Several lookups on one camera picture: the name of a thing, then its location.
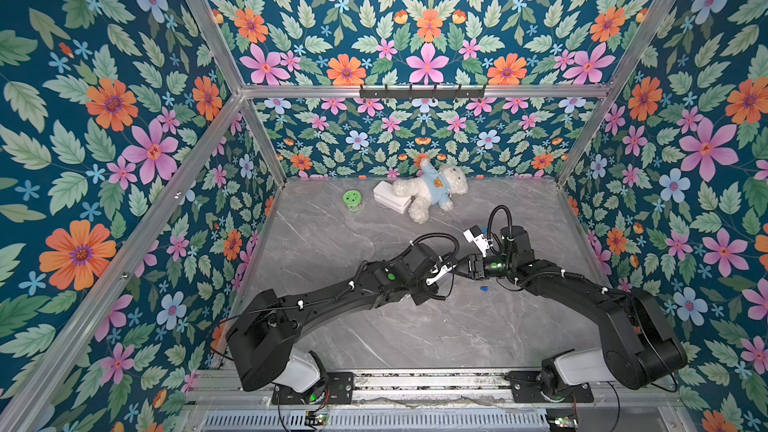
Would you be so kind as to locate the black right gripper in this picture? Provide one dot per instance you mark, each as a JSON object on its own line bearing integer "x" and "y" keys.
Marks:
{"x": 477, "y": 265}

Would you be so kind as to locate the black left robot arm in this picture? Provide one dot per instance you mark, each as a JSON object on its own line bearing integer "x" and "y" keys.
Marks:
{"x": 262, "y": 337}

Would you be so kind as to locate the white box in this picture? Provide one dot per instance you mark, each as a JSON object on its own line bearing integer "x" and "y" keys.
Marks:
{"x": 383, "y": 194}

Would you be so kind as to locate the black hook rail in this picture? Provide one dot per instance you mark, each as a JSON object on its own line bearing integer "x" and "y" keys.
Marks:
{"x": 409, "y": 92}

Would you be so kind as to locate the green lidded small jar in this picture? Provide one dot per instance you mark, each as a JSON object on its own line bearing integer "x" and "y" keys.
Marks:
{"x": 352, "y": 200}

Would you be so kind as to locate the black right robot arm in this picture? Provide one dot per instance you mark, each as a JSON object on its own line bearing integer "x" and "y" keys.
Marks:
{"x": 638, "y": 346}

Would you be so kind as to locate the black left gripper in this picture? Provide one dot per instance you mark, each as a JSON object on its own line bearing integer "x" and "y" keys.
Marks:
{"x": 421, "y": 298}

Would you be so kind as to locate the white teddy bear blue hoodie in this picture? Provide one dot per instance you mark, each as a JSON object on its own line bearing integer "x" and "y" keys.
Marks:
{"x": 433, "y": 187}

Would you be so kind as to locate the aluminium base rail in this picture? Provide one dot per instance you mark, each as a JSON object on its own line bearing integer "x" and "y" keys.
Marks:
{"x": 485, "y": 386}

